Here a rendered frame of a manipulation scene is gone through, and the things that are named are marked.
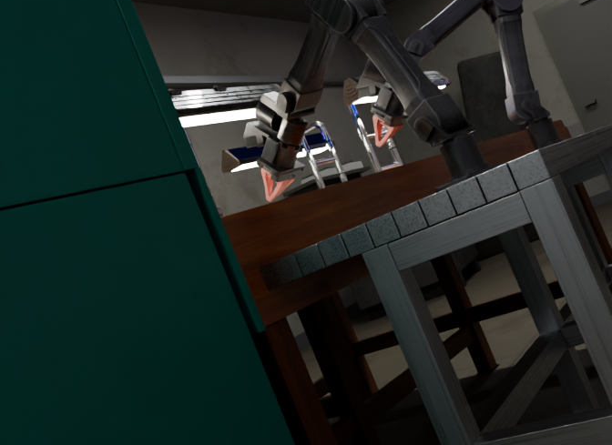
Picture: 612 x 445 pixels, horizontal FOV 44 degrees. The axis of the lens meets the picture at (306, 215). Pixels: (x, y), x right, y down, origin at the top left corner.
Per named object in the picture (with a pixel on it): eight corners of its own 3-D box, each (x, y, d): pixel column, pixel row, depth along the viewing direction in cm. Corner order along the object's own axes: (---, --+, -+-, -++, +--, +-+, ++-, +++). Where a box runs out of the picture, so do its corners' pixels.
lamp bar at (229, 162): (336, 144, 306) (330, 128, 306) (238, 165, 256) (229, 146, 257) (321, 152, 311) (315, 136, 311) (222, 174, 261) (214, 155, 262)
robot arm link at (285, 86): (270, 102, 159) (315, -26, 139) (301, 95, 165) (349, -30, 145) (304, 138, 154) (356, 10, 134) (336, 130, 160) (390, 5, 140)
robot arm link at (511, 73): (517, 121, 179) (493, -12, 181) (509, 126, 185) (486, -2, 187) (543, 116, 179) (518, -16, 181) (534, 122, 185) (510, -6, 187)
